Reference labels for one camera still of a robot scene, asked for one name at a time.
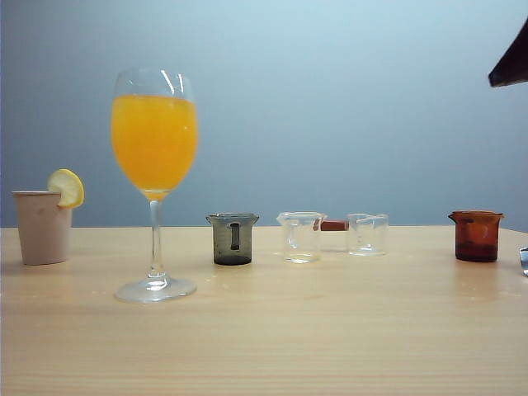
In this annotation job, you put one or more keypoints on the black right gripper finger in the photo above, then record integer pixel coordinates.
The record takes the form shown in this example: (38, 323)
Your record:
(513, 66)

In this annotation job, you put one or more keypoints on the amber glass measuring cup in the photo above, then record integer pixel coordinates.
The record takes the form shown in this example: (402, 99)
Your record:
(476, 239)

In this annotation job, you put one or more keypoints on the clear glass measuring cup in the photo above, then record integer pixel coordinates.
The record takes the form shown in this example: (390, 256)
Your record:
(301, 239)

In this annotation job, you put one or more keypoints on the smoky grey glass measuring cup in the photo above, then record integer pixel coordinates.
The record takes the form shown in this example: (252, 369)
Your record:
(222, 247)

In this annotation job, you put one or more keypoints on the wine glass with orange juice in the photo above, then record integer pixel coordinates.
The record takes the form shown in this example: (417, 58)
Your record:
(152, 148)

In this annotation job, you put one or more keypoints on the beige paper cup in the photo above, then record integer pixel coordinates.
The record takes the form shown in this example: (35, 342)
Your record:
(41, 231)

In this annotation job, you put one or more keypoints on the silver metal utensil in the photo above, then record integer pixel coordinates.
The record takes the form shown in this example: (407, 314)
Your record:
(524, 260)

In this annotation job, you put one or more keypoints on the yellow lemon slice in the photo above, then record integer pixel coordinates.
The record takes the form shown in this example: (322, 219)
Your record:
(66, 187)

